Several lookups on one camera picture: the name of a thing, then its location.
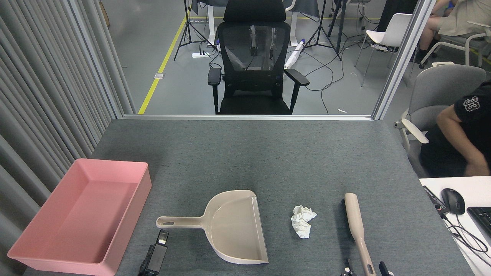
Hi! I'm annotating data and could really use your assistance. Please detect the grey chair white armrests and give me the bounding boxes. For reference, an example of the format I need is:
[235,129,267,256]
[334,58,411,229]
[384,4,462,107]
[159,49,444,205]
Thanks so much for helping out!
[419,21,491,69]

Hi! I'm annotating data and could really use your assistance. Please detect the grey padded chair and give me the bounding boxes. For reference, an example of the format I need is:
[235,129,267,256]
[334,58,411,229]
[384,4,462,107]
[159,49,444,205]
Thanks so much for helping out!
[394,61,487,177]

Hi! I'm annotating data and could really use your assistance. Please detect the black mesh office chair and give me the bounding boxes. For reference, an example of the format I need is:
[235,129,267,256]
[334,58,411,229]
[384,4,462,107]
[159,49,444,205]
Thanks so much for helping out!
[208,0,310,115]

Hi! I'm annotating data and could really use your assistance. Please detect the person in beige clothes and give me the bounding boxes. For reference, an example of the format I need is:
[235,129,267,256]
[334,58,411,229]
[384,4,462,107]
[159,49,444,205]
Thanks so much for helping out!
[412,0,491,64]

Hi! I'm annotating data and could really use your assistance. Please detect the pink plastic bin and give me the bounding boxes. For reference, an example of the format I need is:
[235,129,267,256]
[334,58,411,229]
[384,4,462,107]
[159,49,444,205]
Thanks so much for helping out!
[7,158,152,276]

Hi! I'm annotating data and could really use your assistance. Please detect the white desk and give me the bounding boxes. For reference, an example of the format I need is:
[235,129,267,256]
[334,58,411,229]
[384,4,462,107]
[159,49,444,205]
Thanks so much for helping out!
[419,176,491,276]

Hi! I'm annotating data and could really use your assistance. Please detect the grey pleated curtain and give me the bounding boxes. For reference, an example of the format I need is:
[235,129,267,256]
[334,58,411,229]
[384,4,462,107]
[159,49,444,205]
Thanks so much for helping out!
[0,0,123,276]

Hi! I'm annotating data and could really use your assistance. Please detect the silver frame rail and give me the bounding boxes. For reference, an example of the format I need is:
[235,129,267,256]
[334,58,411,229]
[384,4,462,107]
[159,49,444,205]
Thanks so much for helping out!
[122,113,374,122]

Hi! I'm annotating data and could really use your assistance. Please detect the black thin cable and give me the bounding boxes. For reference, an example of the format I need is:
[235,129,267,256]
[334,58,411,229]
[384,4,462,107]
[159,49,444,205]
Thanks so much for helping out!
[441,213,490,254]

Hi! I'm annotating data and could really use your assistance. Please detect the slanted silver frame post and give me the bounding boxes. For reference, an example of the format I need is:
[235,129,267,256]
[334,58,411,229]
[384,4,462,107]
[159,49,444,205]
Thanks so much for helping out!
[372,0,438,120]

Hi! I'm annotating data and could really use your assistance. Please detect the beige hand brush black bristles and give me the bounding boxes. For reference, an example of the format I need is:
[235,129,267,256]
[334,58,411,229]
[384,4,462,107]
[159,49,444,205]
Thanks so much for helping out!
[341,193,377,276]

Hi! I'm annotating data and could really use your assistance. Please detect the black tripod stand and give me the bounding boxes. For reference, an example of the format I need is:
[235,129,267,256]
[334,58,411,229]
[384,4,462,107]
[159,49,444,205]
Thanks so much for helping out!
[173,0,210,61]
[303,0,343,61]

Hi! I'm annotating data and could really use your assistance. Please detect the white plastic chair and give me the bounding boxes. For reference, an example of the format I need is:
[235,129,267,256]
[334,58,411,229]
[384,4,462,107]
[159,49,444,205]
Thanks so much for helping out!
[355,13,413,87]

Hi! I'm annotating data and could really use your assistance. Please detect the black slim device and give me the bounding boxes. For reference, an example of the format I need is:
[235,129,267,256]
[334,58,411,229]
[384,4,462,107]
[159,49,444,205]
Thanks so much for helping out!
[422,186,450,215]

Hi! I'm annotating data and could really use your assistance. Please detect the beige plastic dustpan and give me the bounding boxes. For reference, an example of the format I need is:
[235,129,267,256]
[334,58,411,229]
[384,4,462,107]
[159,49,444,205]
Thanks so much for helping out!
[156,190,269,265]

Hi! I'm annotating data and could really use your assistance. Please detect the person in black shirt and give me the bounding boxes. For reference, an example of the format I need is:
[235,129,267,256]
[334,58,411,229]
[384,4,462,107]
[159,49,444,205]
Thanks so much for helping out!
[419,80,491,177]

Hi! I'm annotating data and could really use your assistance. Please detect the black keyboard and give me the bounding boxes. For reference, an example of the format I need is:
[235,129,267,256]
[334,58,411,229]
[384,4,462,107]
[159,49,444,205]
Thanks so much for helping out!
[466,207,491,239]

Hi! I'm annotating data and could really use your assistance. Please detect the black computer mouse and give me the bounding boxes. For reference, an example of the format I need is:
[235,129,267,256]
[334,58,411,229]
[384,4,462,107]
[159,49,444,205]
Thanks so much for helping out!
[440,188,466,215]

